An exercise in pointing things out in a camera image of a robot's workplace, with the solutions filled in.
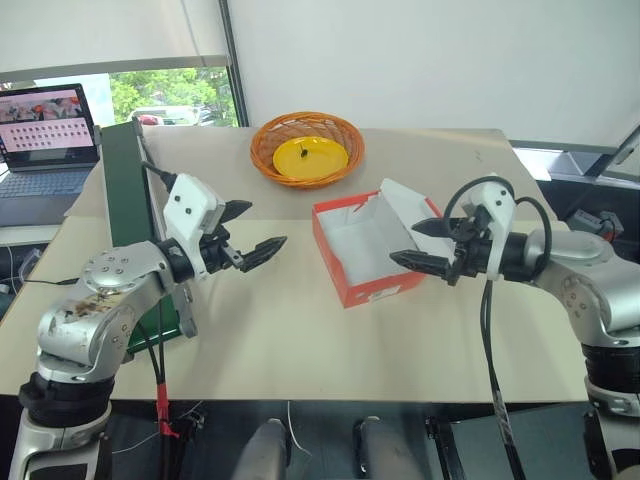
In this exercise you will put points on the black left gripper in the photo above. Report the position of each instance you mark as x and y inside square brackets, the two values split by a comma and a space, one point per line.
[214, 250]

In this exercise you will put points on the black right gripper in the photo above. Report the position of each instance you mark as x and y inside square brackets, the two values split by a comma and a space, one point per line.
[466, 250]

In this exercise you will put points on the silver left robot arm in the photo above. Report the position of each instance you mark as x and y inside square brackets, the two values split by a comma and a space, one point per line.
[102, 305]

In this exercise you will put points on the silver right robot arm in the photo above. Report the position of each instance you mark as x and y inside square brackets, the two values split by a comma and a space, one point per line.
[580, 280]

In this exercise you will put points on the orange cardboard box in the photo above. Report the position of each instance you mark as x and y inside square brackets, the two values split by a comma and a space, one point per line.
[372, 250]

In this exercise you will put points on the yellow plastic plate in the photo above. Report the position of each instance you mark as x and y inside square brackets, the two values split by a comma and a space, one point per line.
[310, 158]

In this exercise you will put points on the small black object on plate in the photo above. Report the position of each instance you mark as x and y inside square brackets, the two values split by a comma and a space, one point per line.
[303, 153]

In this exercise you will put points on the orange woven basket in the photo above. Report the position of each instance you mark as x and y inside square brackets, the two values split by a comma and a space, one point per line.
[307, 150]

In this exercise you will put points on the black device with grey connectors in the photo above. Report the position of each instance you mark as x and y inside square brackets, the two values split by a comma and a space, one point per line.
[597, 220]

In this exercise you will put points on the grey rounded robot leg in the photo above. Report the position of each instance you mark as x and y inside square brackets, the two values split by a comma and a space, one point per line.
[267, 450]

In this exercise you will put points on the open laptop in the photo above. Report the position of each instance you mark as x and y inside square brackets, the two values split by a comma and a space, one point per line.
[45, 150]

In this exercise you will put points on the white roller blind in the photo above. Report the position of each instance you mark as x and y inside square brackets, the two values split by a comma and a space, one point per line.
[112, 30]

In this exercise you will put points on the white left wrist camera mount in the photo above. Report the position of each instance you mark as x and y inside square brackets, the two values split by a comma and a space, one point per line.
[187, 210]

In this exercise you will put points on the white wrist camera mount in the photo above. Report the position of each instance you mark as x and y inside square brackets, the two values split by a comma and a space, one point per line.
[496, 220]
[187, 210]

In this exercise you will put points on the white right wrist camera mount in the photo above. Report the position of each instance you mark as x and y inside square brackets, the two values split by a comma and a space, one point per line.
[496, 220]

